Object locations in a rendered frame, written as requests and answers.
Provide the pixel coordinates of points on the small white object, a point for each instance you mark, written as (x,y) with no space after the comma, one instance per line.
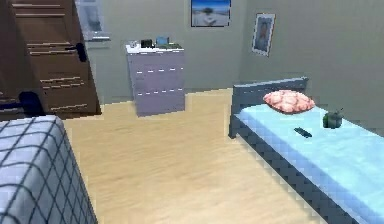
(133,44)

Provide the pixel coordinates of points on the black box object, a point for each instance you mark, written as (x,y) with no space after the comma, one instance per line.
(146,43)

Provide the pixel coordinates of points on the lilac chest of drawers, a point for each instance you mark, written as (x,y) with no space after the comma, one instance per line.
(159,80)

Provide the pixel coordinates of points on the grey framed portrait picture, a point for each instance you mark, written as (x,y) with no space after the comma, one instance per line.
(263,34)

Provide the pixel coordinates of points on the dark green flat object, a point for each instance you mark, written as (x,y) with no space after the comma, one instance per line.
(174,46)

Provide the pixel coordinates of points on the brown wooden room door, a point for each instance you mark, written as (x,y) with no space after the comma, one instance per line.
(56,66)

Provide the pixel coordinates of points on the window with white sill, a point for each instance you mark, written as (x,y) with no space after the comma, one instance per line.
(91,20)

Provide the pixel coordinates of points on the pink pillow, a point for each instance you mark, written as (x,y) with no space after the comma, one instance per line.
(288,101)

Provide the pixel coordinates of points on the grey bed with blue sheet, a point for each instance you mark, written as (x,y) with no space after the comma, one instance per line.
(320,156)

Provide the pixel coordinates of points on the blue box object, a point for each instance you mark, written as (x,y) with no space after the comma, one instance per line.
(162,41)

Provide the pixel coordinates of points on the black remote control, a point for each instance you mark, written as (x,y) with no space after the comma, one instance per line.
(303,132)

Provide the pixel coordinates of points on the blue sky framed picture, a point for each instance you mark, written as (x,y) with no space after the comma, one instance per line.
(210,12)

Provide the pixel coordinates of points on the green round object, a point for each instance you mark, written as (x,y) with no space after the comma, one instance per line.
(332,120)

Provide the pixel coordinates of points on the white checked bed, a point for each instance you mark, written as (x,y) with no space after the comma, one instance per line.
(33,170)

